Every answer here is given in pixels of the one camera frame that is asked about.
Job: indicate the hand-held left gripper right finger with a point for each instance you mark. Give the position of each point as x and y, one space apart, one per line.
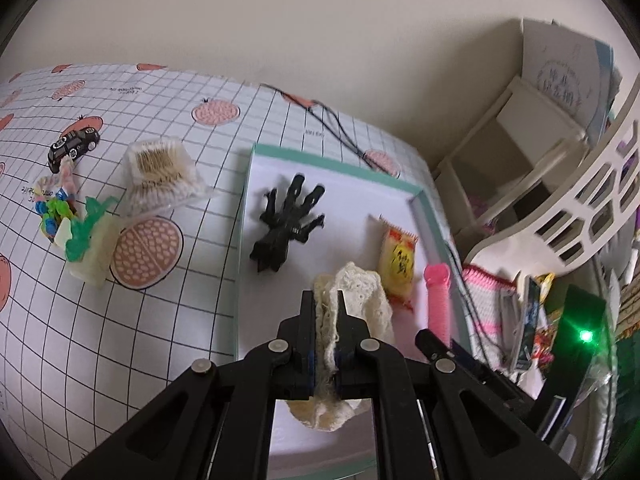
341 340

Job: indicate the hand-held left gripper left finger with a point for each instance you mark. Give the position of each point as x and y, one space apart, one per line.
311 332

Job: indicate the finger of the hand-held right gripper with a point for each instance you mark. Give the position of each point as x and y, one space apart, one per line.
431 344
477 362

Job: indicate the pink ribbed tube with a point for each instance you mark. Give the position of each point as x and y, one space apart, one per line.
437 300

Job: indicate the cream crocheted pouch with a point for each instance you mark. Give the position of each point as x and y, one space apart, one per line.
362 290

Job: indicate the teal white cardboard tray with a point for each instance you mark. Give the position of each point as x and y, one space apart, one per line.
350 200

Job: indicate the pack of cotton swabs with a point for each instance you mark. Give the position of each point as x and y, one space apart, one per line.
160 165

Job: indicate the pale yellow soft item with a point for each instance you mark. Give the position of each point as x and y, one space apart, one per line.
97 255

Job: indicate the black toy car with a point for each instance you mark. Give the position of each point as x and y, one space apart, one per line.
72 146

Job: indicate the colourful snack packet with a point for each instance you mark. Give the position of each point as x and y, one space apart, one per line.
547 310

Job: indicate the dark foil packet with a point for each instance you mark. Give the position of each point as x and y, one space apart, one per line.
530 320

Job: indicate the pink white knitted cloth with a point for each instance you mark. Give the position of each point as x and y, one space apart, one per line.
482 280

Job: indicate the yellow snack packet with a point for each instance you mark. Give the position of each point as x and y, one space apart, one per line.
397 260

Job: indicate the black hair claw clip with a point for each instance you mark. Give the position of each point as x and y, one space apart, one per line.
280 230

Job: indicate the pomegranate print grid tablecloth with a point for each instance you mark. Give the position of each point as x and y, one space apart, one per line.
200 310

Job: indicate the white lattice basket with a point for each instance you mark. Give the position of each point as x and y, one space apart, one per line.
505 242

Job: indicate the purple cloth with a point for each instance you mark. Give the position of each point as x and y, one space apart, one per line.
479 207

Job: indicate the white shelf unit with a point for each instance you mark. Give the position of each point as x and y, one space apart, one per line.
520 110

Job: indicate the green translucent plastic piece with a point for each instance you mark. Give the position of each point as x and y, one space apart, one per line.
85 230

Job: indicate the white booklet with blue edge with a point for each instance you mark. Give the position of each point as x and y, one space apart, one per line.
560 60

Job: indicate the clear bag of colourful toys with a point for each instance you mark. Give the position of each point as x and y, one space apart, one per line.
55 210

